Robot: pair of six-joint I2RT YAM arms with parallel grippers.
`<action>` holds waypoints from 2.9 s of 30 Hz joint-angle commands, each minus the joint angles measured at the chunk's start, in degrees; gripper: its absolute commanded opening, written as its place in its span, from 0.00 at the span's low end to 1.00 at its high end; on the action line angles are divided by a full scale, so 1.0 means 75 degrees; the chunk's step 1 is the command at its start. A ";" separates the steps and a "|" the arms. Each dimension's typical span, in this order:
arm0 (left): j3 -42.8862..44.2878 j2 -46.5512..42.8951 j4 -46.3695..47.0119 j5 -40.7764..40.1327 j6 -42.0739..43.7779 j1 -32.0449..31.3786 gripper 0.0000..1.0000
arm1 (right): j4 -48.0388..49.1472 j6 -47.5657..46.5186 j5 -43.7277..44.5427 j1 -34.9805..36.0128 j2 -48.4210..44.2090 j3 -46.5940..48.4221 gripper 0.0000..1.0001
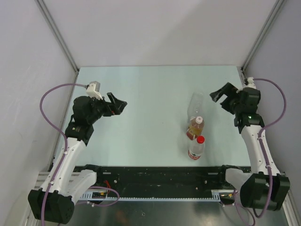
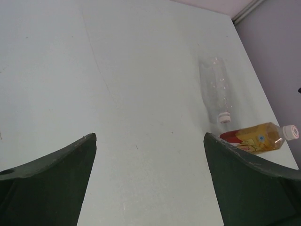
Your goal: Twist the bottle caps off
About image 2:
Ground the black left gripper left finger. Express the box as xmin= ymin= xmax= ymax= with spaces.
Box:
xmin=0 ymin=133 xmax=96 ymax=226

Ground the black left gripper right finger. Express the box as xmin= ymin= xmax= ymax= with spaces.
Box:
xmin=204 ymin=133 xmax=301 ymax=226

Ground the amber tea bottle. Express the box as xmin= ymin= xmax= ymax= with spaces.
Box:
xmin=220 ymin=122 xmax=286 ymax=154

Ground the clear plastic bottle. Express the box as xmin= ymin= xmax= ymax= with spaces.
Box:
xmin=198 ymin=57 xmax=231 ymax=124

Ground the white tea bottle cap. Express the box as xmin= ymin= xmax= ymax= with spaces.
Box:
xmin=282 ymin=125 xmax=299 ymax=141

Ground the aluminium corner frame post right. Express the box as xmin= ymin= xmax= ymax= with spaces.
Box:
xmin=232 ymin=0 xmax=262 ymax=25

